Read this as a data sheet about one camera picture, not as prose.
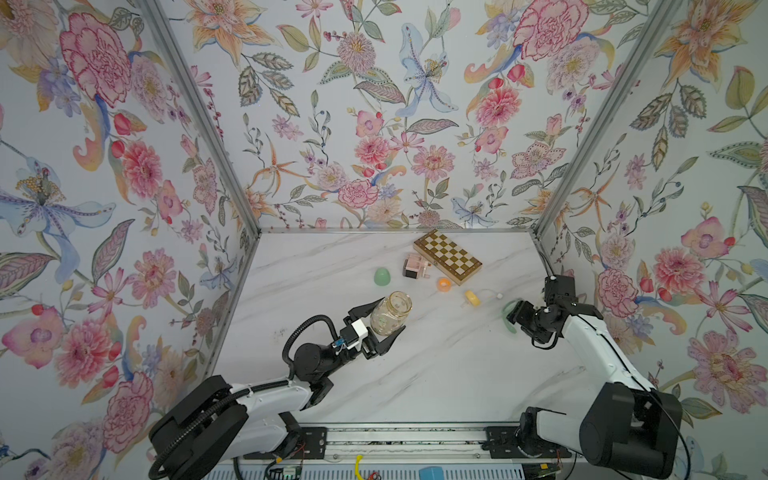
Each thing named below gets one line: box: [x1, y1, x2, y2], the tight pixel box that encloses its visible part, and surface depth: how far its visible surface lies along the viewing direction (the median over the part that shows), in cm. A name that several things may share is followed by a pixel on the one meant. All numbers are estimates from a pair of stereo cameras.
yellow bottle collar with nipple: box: [465, 290, 481, 307], surface depth 100 cm
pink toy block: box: [402, 253, 430, 279], surface depth 107 cm
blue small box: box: [419, 466, 445, 480], surface depth 72 cm
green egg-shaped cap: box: [374, 268, 391, 286], surface depth 108 cm
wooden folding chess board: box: [413, 228, 483, 286], surface depth 112 cm
